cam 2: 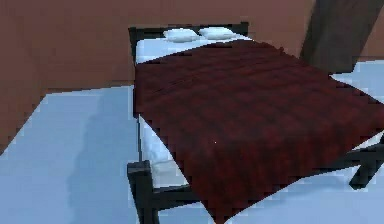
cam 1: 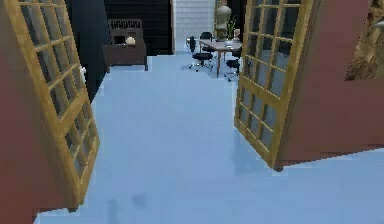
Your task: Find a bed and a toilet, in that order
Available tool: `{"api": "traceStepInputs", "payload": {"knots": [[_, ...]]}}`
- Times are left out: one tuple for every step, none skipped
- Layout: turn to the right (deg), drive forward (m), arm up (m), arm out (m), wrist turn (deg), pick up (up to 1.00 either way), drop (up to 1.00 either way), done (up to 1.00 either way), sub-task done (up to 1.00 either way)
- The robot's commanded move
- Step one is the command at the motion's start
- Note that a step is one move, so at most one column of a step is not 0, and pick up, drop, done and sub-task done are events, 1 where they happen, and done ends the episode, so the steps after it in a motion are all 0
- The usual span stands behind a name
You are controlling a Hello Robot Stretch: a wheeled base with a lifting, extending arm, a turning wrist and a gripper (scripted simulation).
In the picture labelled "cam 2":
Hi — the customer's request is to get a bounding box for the white pillow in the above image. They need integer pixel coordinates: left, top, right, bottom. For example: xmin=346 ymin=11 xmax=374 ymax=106
xmin=162 ymin=28 xmax=202 ymax=44
xmin=198 ymin=26 xmax=239 ymax=41

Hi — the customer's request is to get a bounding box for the dark red blanket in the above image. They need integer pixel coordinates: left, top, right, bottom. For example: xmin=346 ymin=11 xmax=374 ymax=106
xmin=133 ymin=39 xmax=384 ymax=224

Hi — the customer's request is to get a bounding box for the black framed white bed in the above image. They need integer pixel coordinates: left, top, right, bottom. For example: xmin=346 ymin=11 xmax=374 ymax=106
xmin=126 ymin=22 xmax=384 ymax=224

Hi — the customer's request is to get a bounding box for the dark brown room door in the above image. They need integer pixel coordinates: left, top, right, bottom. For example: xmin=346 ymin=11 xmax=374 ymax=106
xmin=299 ymin=0 xmax=384 ymax=75

